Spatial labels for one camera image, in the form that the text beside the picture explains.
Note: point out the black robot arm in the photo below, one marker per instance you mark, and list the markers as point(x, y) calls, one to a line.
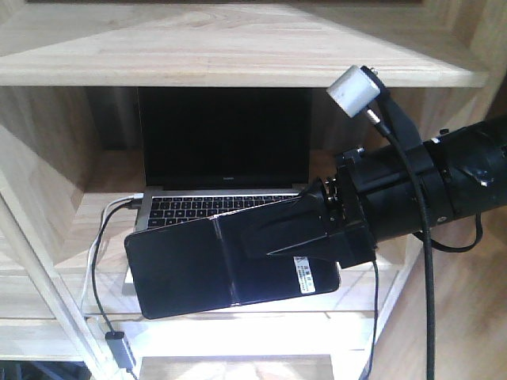
point(474, 172)

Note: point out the grey laptop computer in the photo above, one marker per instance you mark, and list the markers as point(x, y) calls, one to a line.
point(209, 151)

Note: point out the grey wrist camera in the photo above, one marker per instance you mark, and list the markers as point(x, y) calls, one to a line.
point(353, 91)

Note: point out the black foldable smartphone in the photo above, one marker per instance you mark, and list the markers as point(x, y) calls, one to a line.
point(193, 266)

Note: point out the light wooden shelf unit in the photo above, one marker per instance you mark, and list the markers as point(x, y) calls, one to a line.
point(444, 62)

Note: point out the grey usb hub adapter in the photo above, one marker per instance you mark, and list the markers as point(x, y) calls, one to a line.
point(120, 349)

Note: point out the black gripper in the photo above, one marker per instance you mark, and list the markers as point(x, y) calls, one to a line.
point(375, 202)

